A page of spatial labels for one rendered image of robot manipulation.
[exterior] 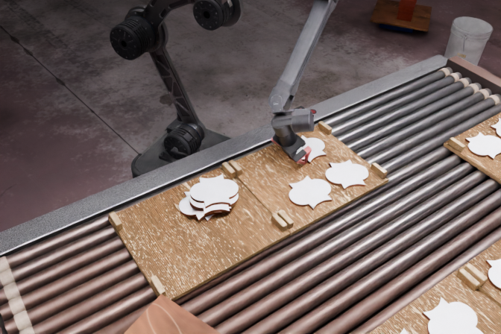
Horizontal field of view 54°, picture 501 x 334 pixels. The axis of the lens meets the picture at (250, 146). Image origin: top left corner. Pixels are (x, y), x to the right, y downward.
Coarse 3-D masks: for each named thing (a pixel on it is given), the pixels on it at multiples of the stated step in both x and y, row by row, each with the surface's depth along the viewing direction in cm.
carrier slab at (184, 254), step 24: (216, 168) 162; (168, 192) 153; (240, 192) 154; (120, 216) 145; (144, 216) 146; (168, 216) 146; (216, 216) 147; (240, 216) 147; (264, 216) 147; (144, 240) 139; (168, 240) 139; (192, 240) 139; (216, 240) 140; (240, 240) 140; (264, 240) 140; (144, 264) 133; (168, 264) 133; (192, 264) 133; (216, 264) 133; (168, 288) 127; (192, 288) 128
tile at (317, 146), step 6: (312, 138) 174; (306, 144) 172; (312, 144) 172; (318, 144) 172; (300, 150) 169; (312, 150) 169; (318, 150) 170; (288, 156) 168; (312, 156) 167; (318, 156) 168; (324, 156) 169
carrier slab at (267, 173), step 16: (336, 144) 174; (240, 160) 166; (256, 160) 166; (272, 160) 166; (288, 160) 167; (320, 160) 167; (336, 160) 167; (352, 160) 167; (240, 176) 160; (256, 176) 160; (272, 176) 160; (288, 176) 161; (304, 176) 161; (320, 176) 161; (368, 176) 162; (256, 192) 155; (272, 192) 155; (288, 192) 155; (336, 192) 156; (352, 192) 156; (368, 192) 158; (272, 208) 150; (288, 208) 150; (304, 208) 150; (320, 208) 150; (336, 208) 151; (304, 224) 145
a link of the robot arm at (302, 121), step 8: (272, 96) 151; (280, 96) 151; (272, 104) 151; (280, 104) 150; (272, 112) 151; (280, 112) 151; (288, 112) 152; (296, 112) 151; (304, 112) 150; (296, 120) 150; (304, 120) 149; (312, 120) 152; (296, 128) 150; (304, 128) 149; (312, 128) 151
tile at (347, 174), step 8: (336, 168) 163; (344, 168) 163; (352, 168) 163; (360, 168) 163; (328, 176) 160; (336, 176) 160; (344, 176) 160; (352, 176) 160; (360, 176) 160; (336, 184) 158; (344, 184) 157; (352, 184) 157; (360, 184) 158
